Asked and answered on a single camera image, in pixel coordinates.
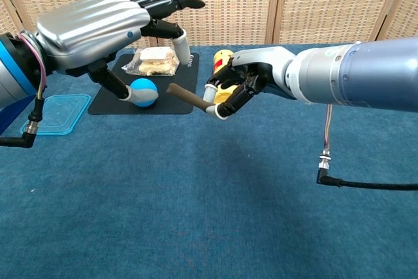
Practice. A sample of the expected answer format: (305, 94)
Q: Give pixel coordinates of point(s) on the black mouse pad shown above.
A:
(176, 102)

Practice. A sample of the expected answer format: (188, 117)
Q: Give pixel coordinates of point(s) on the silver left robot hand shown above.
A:
(91, 30)

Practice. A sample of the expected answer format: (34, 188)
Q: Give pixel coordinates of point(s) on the clear bag of snacks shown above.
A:
(153, 63)

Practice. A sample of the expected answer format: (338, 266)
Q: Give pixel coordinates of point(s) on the blue rubber ball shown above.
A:
(147, 88)

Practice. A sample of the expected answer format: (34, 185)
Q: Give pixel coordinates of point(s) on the clear blue plastic lid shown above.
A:
(58, 114)

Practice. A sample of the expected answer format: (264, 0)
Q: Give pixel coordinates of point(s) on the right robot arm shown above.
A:
(356, 73)

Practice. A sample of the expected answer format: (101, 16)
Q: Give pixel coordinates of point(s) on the dark blue cardboard box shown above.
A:
(9, 115)

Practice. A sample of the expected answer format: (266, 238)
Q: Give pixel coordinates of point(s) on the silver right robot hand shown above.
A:
(248, 70)

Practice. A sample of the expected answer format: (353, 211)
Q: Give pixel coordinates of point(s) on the yellow cylindrical can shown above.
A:
(225, 91)

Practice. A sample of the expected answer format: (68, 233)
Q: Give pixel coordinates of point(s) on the brown stick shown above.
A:
(187, 97)

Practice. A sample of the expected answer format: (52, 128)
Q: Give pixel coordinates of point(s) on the woven folding screen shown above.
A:
(294, 4)

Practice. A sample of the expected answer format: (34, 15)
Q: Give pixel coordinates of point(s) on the blue table cloth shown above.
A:
(209, 194)

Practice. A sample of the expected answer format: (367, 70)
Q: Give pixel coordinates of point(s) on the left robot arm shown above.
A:
(14, 70)

